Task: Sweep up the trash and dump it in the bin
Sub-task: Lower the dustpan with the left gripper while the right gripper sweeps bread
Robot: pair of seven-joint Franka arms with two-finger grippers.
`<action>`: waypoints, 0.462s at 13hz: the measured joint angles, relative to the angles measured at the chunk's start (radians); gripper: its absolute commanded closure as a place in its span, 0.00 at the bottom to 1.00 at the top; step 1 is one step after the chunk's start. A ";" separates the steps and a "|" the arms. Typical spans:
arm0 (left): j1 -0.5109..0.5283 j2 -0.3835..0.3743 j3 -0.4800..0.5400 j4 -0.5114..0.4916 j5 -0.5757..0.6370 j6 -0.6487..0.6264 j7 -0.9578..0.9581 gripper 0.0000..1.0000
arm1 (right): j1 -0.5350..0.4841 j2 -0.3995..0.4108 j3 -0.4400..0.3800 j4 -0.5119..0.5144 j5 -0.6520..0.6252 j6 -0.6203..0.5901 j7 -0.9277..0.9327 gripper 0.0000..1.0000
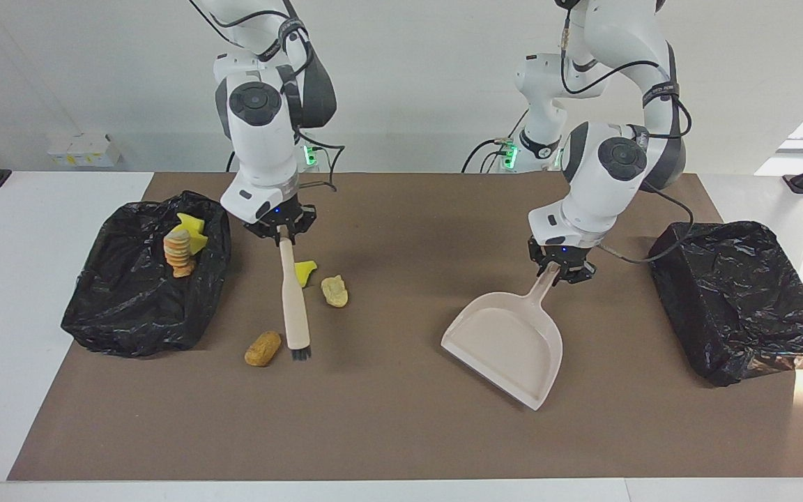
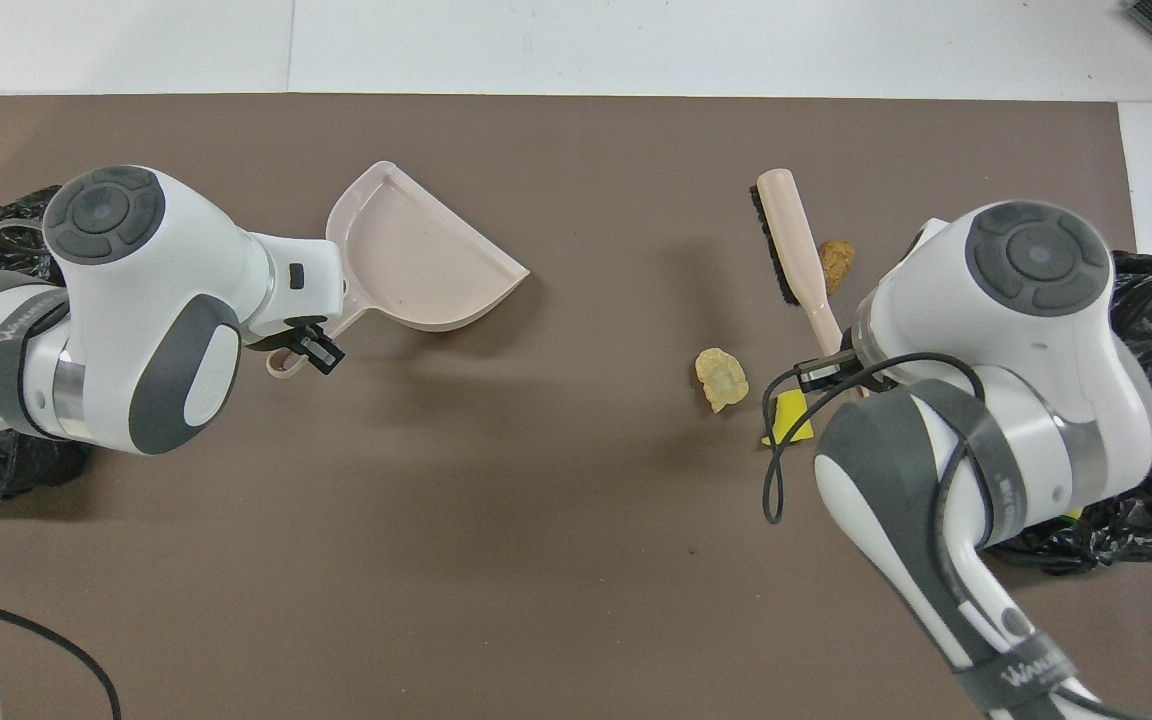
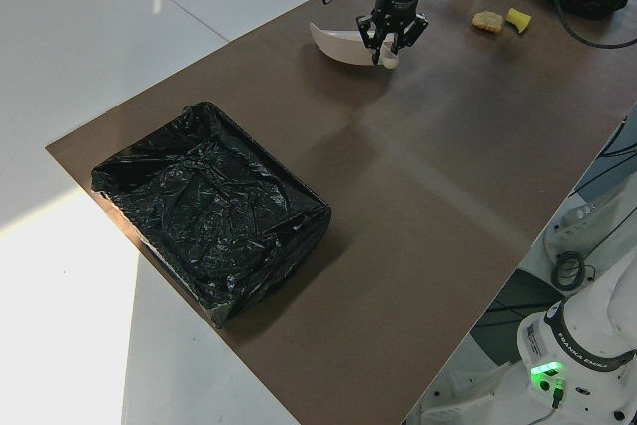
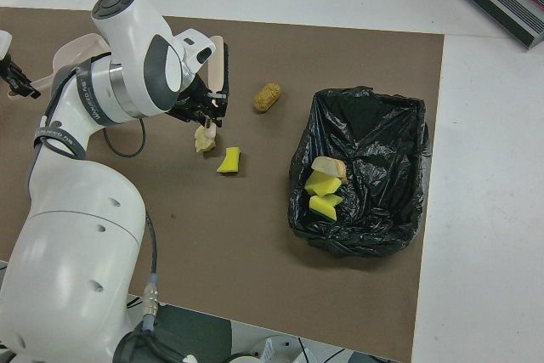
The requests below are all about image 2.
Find brown nugget shaped foam piece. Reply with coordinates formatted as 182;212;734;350
816;239;856;298

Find pale cream foam piece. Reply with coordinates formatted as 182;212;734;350
695;347;750;414

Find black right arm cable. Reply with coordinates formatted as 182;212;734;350
762;350;987;546

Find brown table mat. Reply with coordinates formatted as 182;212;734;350
0;95;1152;720

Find beige hand brush black bristles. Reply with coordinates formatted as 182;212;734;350
749;168;867;399

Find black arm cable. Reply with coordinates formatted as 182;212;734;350
762;350;987;546
0;590;124;720

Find yellow sponge with green layer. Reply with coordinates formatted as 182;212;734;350
761;390;817;448

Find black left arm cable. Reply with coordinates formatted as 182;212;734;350
0;590;124;720

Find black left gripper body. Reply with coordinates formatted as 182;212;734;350
248;318;322;353

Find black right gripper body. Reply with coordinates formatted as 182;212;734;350
841;340;902;393

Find beige plastic dustpan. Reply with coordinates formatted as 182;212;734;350
266;160;531;377

